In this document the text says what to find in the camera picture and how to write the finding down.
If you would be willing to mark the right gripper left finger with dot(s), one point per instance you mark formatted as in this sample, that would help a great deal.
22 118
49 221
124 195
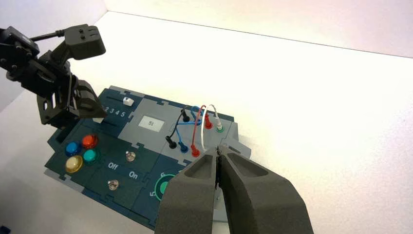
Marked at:
187 200

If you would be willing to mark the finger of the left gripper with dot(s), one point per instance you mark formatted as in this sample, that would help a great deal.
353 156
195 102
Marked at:
58 116
91 103

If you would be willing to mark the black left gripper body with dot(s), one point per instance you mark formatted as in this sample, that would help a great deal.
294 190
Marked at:
61 84

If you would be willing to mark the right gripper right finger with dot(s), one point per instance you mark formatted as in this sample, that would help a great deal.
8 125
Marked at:
258 200

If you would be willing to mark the white slider knob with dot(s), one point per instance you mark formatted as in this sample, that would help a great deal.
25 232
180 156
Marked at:
128 101
97 120

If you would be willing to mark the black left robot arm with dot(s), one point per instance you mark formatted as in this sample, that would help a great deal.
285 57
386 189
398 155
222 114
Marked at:
16 55

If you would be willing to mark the green rotary knob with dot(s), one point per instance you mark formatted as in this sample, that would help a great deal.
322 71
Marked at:
164 188

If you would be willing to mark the blue push button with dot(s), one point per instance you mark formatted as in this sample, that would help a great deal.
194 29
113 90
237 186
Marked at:
73 148

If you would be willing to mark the red push button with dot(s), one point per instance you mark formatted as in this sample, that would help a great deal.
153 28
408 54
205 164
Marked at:
89 141

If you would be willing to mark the red banana plug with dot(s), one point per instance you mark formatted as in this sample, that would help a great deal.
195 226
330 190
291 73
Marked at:
208 122
195 151

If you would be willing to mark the yellow push button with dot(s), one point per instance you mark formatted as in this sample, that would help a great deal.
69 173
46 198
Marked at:
74 164

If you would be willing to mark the green push button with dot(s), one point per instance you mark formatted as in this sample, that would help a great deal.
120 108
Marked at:
89 156

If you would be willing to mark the dark teal grey control box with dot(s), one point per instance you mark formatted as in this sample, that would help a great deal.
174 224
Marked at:
106 151

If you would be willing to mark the blue banana plug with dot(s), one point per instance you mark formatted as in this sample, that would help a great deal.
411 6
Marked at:
196 113
183 148

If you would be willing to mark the black banana plug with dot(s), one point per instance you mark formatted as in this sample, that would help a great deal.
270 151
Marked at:
171 142
185 116

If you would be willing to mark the small white display screen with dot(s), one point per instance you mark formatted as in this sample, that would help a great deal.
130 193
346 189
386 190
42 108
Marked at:
151 123

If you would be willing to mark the white banana plug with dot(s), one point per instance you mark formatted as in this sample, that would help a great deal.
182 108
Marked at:
219 124

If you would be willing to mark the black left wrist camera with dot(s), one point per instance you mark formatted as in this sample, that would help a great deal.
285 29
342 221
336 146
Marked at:
84 42

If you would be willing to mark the metal toggle switch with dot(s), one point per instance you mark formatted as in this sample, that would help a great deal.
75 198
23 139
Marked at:
130 156
113 184

